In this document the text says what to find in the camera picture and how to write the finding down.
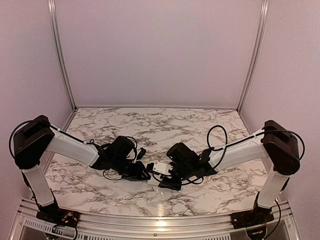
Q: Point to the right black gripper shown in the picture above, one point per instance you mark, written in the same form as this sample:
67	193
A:
167	183

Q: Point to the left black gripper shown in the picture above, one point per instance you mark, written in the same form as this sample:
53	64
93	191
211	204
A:
137	173

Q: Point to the white remote control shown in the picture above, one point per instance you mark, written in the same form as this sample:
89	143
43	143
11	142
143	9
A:
153	183

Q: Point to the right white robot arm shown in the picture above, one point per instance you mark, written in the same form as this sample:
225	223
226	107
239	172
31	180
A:
272	142

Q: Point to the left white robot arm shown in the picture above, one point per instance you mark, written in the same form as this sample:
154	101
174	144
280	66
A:
32	138

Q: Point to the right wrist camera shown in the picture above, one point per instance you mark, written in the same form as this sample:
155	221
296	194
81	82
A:
159	168

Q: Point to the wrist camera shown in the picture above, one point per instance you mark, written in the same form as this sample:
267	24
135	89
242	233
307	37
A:
159	168
141	153

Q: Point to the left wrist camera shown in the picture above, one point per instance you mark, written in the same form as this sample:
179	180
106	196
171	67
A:
141	153

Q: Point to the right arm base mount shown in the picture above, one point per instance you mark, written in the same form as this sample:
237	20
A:
255	216

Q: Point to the front aluminium rail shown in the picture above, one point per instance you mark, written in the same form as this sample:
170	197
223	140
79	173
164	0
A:
98	226

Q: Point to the left aluminium frame post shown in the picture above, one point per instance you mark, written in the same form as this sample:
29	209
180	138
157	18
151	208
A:
60	55

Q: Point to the aluminium frame post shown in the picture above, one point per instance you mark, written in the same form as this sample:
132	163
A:
261	28
60	55

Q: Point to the right aluminium frame post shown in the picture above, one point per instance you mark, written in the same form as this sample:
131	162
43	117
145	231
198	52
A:
261	28

